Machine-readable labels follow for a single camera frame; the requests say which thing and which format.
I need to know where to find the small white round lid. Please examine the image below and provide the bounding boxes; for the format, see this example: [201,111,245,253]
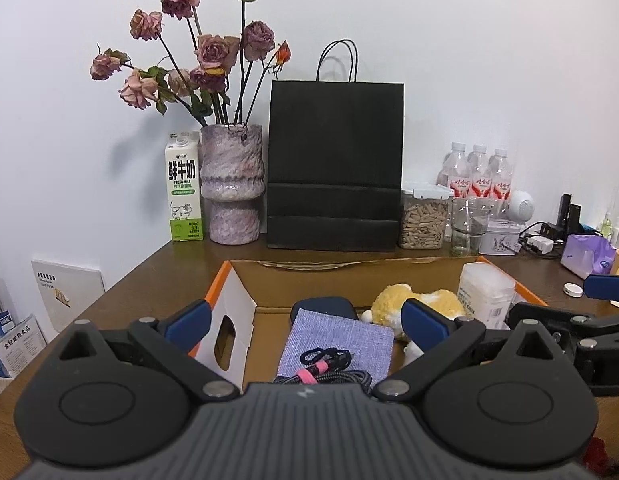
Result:
[563,283,584,298]

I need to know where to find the purple tissue pack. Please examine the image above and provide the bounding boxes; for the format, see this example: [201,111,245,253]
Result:
[560,234,616,280]

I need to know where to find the yellow white plush toy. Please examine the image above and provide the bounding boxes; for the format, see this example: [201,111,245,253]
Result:
[359,283,467,356]

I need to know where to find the white cotton swab box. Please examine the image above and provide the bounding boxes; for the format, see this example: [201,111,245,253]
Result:
[457,262,515,330]

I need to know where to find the white power adapter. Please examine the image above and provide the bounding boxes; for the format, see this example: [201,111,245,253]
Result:
[526,235,555,256]

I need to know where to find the dark blue pouch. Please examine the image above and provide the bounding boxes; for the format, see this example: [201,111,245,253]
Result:
[290,296,358,324]

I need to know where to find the white tin box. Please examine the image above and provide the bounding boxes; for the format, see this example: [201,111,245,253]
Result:
[479,219,524,256]

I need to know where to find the clear container of seeds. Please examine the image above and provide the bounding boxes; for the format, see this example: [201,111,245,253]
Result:
[398,183,453,249]

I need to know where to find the white round speaker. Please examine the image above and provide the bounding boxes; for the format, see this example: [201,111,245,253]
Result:
[507,190,535,223]

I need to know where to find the empty glass jar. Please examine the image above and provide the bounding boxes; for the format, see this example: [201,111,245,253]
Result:
[451,197,493,257]

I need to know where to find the purple marbled ceramic vase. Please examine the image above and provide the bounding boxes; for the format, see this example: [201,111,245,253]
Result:
[198,125,265,246]

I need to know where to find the water bottle left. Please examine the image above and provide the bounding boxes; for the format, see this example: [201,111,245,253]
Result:
[436,142,471,198]

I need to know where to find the water bottle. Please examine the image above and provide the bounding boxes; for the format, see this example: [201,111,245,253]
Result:
[436,142,471,198]
[467,144,493,198]
[488,148,513,200]

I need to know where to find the water bottle right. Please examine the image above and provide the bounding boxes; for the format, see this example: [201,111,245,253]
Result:
[488,148,513,200]

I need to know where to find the water bottle middle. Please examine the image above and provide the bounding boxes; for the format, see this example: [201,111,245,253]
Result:
[467,144,493,198]

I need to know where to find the white green milk carton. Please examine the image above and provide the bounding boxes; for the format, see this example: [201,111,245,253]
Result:
[165,131,204,242]

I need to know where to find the blue white leaflets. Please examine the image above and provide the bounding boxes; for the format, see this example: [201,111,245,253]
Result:
[0,311,47,378]

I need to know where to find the black paper shopping bag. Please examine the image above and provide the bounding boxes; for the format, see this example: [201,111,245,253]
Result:
[266,39,404,252]

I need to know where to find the dried pink rose bouquet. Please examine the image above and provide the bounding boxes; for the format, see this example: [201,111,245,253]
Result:
[89,0,292,127]

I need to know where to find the black coiled cable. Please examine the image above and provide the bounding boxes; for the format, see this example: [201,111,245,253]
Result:
[272,346,375,388]

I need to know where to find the white booklet on wall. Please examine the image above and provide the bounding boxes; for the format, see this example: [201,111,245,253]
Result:
[32,259,105,333]

